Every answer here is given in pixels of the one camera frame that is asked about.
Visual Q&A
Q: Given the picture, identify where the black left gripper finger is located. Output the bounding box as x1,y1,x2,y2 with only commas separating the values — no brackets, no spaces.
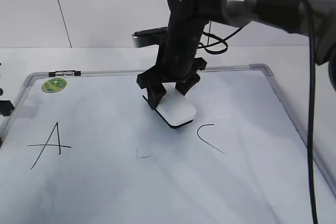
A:
0,100,15,116

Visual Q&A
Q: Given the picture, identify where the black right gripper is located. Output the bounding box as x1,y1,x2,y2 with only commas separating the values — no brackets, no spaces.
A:
137,18,207,109

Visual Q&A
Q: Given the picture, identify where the white whiteboard eraser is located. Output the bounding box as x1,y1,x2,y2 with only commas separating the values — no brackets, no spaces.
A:
155,85,196,129

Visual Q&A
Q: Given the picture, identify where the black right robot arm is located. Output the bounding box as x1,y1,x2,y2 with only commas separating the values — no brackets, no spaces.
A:
135,0,335,93

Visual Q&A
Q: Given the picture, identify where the round green magnet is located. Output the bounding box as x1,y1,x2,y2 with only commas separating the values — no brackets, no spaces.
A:
41,78,67,93

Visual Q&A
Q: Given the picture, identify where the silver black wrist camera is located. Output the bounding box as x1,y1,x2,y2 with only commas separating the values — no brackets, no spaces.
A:
132,27,167,48

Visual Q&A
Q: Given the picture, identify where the black cable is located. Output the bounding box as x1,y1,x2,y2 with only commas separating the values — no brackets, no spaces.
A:
198,0,320,224

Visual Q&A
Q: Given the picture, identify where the white board with grey frame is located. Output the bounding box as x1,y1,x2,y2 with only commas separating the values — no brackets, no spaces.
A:
0,63,336,224

